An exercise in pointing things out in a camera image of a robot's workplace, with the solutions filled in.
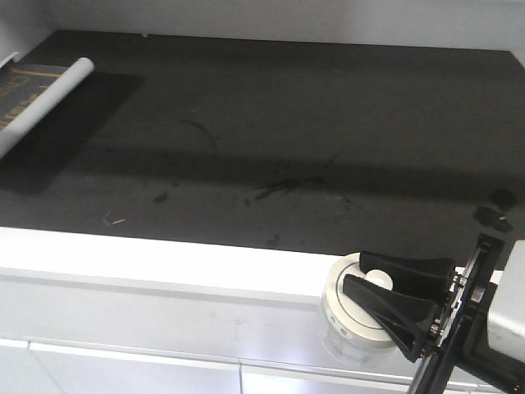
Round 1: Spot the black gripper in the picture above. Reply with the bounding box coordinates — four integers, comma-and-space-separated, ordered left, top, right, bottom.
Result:
343, 234, 524, 393

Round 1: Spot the glass jar with cream lid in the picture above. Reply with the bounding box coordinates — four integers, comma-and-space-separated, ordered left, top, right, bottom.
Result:
319, 253, 397, 368

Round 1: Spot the white rolled paper tube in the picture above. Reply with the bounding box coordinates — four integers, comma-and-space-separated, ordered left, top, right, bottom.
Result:
1, 55, 94, 157

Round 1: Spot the black poster sheet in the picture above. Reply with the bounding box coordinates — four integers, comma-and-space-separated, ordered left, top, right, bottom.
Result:
1, 61, 66, 131

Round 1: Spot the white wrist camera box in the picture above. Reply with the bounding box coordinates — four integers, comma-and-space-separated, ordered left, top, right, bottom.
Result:
487, 240, 524, 362

